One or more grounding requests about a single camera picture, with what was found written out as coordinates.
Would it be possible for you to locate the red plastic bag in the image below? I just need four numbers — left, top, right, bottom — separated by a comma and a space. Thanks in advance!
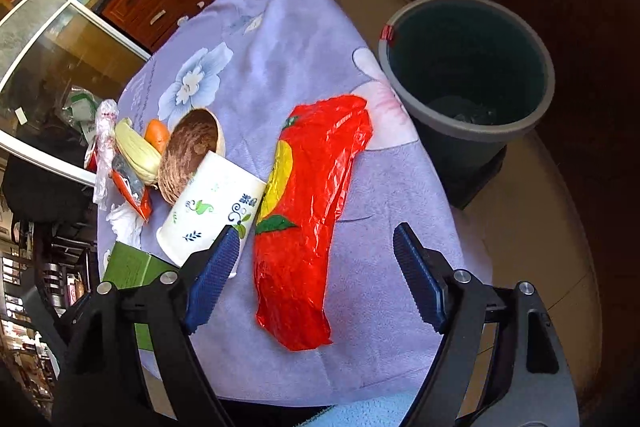
252, 94, 375, 352

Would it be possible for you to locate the grey trash bin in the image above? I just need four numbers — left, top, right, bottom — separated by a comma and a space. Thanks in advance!
377, 0, 557, 188

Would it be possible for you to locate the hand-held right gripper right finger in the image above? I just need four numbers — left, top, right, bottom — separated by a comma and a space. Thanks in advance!
392, 223, 581, 427

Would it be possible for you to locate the yellow corn husk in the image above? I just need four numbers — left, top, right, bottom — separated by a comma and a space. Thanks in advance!
114, 118, 163, 184

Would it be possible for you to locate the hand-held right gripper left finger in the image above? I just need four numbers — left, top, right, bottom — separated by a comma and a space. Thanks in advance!
50, 224, 241, 427

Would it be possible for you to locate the white crumpled tissue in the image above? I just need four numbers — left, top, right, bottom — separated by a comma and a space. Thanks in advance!
106, 202, 146, 253

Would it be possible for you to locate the green white plastic bag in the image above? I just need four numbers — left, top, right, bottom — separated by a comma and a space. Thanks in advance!
62, 88, 103, 142

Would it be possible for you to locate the purple floral cloth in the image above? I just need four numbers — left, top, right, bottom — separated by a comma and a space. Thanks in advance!
95, 0, 493, 408

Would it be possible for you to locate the brown coconut shell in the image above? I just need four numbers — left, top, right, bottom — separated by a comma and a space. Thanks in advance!
158, 108, 227, 206

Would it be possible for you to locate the light blue cloth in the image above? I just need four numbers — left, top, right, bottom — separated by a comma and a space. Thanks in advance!
295, 389, 421, 427

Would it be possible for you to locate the glass sliding door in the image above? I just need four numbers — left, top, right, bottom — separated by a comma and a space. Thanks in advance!
0, 0, 151, 188

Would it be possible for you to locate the orange snack packet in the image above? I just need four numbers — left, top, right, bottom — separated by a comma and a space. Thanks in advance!
111, 157, 153, 222

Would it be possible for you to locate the clear plastic wrap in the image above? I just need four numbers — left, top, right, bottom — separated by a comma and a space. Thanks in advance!
92, 99, 121, 210

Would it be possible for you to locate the green cardboard box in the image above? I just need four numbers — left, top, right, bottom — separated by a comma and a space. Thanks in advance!
102, 241, 173, 353

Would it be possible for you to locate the white floral paper cup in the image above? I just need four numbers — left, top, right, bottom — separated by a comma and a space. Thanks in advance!
156, 151, 268, 279

